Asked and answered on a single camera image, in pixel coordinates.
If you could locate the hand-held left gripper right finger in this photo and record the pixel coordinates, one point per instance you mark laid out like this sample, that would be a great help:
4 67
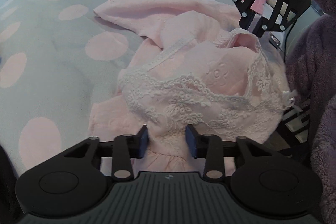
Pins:
190 140

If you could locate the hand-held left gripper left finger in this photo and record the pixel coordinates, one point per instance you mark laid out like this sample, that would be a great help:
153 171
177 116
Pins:
143 141

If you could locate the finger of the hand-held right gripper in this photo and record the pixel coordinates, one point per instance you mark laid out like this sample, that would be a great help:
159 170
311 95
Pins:
242 19
273 24

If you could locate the pink lace-trimmed dress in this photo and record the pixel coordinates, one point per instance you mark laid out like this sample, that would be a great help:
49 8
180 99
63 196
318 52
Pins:
210 77

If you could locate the person's purple fleece robe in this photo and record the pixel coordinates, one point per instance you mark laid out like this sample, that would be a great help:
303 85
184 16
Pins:
315 69

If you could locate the grey pink polka-dot bed cover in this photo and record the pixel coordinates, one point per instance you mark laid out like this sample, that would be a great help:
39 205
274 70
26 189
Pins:
52 29

